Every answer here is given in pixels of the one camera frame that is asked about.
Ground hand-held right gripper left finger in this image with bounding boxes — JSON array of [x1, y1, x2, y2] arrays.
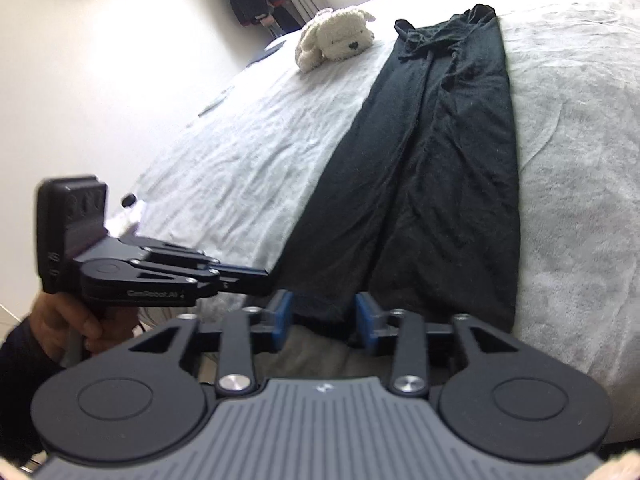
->
[[130, 289, 294, 396]]

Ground white plush dog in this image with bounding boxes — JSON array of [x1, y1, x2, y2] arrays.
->
[[296, 6, 377, 73]]

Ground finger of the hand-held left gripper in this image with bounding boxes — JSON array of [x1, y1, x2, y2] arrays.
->
[[130, 257, 275, 294], [121, 236, 221, 268]]

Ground black phone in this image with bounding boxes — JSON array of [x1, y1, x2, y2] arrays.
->
[[198, 95, 228, 117]]

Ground black tablet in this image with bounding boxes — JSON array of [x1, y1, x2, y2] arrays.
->
[[247, 40, 283, 67]]

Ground black T-shirt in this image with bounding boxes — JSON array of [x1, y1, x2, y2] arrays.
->
[[272, 4, 523, 346]]

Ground person's left hand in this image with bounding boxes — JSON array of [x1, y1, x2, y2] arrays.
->
[[30, 292, 144, 361]]

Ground person's left forearm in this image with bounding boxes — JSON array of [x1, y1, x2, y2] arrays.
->
[[0, 317, 83, 466]]

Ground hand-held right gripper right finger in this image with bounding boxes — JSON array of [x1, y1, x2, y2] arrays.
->
[[354, 291, 522, 397]]

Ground white and purple cloth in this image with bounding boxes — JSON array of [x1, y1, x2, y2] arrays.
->
[[107, 202, 147, 241]]

